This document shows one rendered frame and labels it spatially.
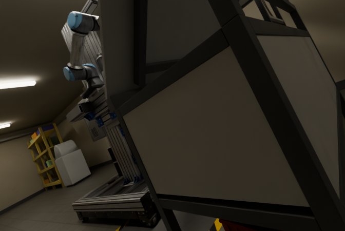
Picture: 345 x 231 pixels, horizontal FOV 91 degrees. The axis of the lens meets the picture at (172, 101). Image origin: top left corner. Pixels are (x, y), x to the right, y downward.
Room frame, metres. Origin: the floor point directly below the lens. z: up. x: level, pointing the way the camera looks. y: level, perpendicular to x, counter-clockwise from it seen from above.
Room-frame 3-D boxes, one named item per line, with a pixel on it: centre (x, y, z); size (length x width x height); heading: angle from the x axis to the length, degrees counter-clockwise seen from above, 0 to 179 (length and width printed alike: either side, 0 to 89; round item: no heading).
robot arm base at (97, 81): (1.50, 0.56, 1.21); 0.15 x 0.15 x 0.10
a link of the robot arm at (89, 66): (1.50, 0.57, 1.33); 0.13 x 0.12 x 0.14; 145
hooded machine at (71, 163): (5.11, 3.52, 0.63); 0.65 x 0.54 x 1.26; 54
